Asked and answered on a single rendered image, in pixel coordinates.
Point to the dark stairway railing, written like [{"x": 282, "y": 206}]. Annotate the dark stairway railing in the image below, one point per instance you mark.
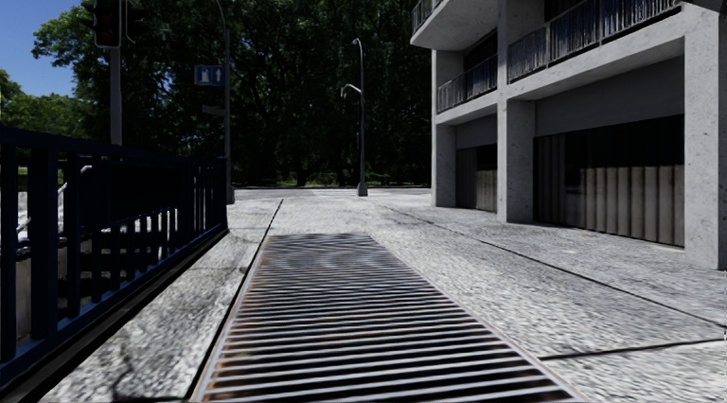
[{"x": 44, "y": 244}]

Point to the grey street lamp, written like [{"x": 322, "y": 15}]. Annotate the grey street lamp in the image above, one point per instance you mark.
[
  {"x": 362, "y": 136},
  {"x": 227, "y": 119}
]

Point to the trees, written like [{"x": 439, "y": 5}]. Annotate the trees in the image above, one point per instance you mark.
[{"x": 295, "y": 62}]

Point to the traffic light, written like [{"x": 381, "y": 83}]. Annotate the traffic light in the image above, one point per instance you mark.
[{"x": 107, "y": 18}]

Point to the pale concrete building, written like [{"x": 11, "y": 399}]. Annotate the pale concrete building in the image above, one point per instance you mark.
[{"x": 602, "y": 119}]

